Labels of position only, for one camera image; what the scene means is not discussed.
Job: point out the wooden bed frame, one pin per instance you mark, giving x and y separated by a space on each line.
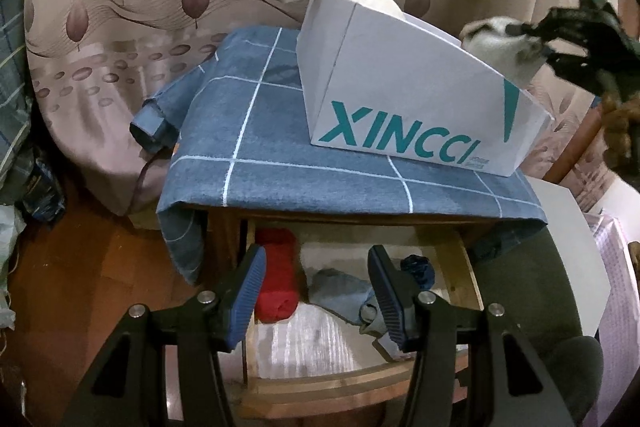
570 147

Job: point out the pink checked cloth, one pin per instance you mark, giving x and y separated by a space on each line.
620 307

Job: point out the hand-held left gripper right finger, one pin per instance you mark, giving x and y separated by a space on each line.
387 297

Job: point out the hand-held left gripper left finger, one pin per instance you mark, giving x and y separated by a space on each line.
247 292

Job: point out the light blue underwear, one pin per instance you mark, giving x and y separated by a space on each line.
335 292

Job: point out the white plastic bag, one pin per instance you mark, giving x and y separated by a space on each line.
10 257

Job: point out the leaf print beige curtain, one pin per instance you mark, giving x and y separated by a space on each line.
125 57

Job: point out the red underwear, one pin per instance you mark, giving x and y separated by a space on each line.
277 267

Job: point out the green plaid cloth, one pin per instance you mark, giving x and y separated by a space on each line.
12 82

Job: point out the white shoe box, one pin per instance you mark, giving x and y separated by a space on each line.
400 72

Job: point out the dark blue printed underwear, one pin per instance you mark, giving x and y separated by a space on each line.
417 269

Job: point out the blue checked cloth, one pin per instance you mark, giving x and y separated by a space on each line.
300 132

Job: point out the person's right hand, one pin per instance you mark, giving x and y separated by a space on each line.
620 132

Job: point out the dark blue plastic bag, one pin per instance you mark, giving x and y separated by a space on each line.
42 189

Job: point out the dark green trousers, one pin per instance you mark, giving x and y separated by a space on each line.
525 287

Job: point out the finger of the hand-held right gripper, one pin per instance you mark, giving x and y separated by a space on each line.
555 24
580 64

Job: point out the wooden drawer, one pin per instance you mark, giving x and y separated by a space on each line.
350 387

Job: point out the white grey-trimmed underwear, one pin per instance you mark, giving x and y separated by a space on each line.
495 47

